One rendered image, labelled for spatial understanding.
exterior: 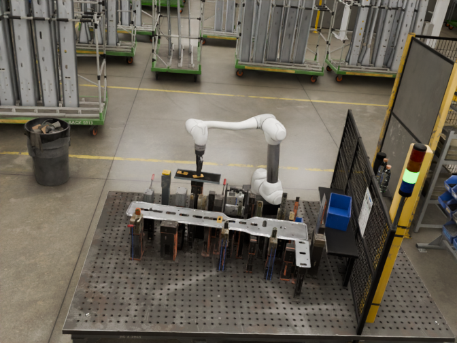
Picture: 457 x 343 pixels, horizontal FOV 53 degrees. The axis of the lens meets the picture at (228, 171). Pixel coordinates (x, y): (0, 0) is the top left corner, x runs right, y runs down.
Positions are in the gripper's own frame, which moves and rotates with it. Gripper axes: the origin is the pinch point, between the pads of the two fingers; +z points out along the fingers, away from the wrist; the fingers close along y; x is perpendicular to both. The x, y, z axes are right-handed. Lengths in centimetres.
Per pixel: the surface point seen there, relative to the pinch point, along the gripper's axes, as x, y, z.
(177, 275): -30, 60, 50
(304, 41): 403, -579, 45
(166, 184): -24.3, -7.9, 13.5
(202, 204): -2.0, 22.8, 16.2
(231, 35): 326, -823, 93
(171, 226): -32, 44, 17
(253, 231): 27, 58, 20
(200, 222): -8.7, 39.7, 20.1
